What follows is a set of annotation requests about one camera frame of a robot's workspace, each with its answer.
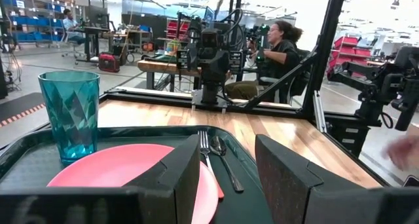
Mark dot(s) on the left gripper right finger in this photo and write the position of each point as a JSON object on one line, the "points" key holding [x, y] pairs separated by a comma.
{"points": [[288, 184]]}

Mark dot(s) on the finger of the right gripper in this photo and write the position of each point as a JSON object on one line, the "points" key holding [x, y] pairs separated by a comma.
{"points": [[222, 67], [208, 67]]}

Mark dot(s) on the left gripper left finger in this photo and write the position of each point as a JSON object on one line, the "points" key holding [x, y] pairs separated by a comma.
{"points": [[176, 184]]}

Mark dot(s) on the dark metal spoon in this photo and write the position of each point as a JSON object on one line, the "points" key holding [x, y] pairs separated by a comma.
{"points": [[218, 147]]}

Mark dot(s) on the pink round plate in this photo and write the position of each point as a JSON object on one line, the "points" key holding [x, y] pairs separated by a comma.
{"points": [[108, 168]]}

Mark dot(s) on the teal faceted plastic cup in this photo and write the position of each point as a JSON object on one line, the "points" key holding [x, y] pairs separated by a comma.
{"points": [[70, 119]]}

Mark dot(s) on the black auxiliary robot arm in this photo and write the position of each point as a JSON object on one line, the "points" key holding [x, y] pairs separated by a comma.
{"points": [[383, 83]]}

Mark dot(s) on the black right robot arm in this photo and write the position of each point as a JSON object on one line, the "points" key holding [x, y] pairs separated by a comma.
{"points": [[209, 93]]}

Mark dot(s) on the dark green plastic tray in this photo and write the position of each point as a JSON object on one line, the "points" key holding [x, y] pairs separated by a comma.
{"points": [[29, 171]]}

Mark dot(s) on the wooden workbench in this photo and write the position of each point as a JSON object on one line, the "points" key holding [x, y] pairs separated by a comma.
{"points": [[160, 67]]}

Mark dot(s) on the rack with red bins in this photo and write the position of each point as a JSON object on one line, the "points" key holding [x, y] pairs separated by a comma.
{"points": [[176, 29]]}

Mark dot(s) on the black control box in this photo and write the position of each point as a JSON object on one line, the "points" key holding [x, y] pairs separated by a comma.
{"points": [[348, 135]]}

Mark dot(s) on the red portable case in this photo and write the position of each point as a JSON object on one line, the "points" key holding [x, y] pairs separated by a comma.
{"points": [[109, 63]]}

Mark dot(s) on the shelf with red bins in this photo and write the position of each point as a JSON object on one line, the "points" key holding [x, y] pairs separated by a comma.
{"points": [[348, 52]]}

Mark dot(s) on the person's hand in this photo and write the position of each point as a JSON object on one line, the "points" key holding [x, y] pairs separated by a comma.
{"points": [[402, 153]]}

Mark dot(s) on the black standing desk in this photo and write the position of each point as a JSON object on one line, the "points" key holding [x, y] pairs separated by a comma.
{"points": [[93, 32]]}

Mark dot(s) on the distant seated person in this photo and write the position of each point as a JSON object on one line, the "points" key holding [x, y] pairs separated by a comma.
{"points": [[70, 22]]}

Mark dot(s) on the black mat striped edge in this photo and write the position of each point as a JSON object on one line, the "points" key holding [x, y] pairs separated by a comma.
{"points": [[18, 109]]}

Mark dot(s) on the shelf with blue bins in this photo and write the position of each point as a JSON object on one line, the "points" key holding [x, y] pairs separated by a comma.
{"points": [[29, 21]]}

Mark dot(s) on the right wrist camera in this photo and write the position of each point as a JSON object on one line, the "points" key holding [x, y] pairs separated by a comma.
{"points": [[210, 39]]}

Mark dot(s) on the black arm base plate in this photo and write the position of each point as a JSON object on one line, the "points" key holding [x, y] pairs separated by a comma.
{"points": [[209, 103]]}

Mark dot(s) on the silver aluminium bracket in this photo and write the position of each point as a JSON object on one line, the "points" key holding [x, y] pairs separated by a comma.
{"points": [[319, 112]]}

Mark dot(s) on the black aluminium table frame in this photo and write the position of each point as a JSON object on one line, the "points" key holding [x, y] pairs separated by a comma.
{"points": [[324, 53]]}

